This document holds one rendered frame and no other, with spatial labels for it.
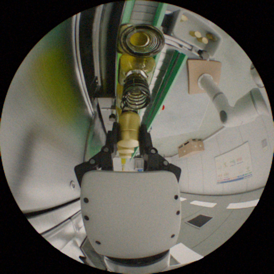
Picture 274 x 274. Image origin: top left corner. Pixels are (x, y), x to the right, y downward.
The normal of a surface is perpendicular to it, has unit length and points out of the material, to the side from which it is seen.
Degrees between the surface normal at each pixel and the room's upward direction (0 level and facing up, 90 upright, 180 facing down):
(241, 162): 90
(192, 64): 1
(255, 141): 90
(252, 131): 90
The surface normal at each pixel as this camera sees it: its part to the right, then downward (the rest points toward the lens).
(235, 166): -0.99, -0.04
